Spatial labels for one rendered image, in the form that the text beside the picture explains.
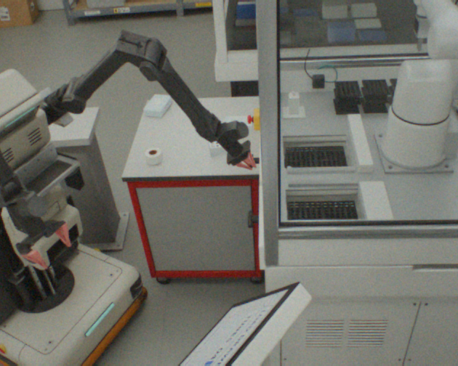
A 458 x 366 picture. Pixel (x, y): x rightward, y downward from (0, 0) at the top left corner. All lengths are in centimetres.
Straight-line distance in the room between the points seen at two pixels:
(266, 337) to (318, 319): 68
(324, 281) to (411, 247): 27
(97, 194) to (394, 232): 171
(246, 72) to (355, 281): 139
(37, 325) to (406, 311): 150
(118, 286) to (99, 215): 57
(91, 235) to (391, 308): 180
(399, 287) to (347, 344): 35
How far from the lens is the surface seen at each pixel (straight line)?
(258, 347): 105
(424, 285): 163
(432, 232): 147
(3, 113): 165
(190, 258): 250
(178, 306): 262
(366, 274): 155
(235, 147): 182
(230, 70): 263
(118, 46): 150
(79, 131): 254
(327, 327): 177
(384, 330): 181
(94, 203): 279
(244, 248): 243
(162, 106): 251
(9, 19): 625
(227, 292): 264
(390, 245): 147
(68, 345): 229
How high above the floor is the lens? 208
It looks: 40 degrees down
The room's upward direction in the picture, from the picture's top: 5 degrees counter-clockwise
